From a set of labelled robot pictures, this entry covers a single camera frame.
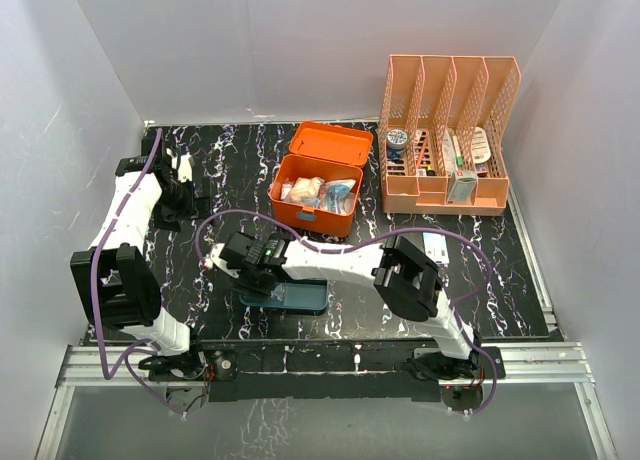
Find aluminium frame rail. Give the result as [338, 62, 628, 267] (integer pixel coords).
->
[36, 340, 618, 459]

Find white pill blister pack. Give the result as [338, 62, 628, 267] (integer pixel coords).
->
[471, 126, 492, 164]

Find teal divided tray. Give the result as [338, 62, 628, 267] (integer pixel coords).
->
[240, 280, 329, 315]

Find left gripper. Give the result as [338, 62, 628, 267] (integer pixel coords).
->
[156, 177, 215, 233]

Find orange medicine box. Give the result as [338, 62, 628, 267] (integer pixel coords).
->
[270, 122, 373, 238]

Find light blue long packet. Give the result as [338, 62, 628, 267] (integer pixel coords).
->
[326, 179, 356, 202]

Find white blue sachet packet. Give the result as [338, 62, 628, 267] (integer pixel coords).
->
[423, 233, 450, 266]

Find blue round tin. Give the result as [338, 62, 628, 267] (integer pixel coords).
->
[386, 128, 409, 151]

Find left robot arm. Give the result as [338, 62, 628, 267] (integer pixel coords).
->
[70, 147, 209, 380]

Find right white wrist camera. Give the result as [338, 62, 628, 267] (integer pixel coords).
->
[200, 243, 239, 278]

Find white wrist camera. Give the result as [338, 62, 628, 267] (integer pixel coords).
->
[166, 149, 194, 183]
[200, 243, 239, 278]

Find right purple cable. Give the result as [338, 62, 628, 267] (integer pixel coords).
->
[194, 209, 499, 416]

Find beige bandage bag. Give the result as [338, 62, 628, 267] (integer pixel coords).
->
[285, 177, 325, 207]

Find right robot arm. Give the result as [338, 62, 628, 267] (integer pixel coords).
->
[204, 232, 498, 386]

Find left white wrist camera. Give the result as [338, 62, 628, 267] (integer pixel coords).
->
[166, 149, 194, 183]

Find clear bag blue items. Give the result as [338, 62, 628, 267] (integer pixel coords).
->
[318, 190, 355, 216]

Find peach desk file organizer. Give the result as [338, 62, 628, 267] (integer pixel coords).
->
[378, 54, 521, 216]

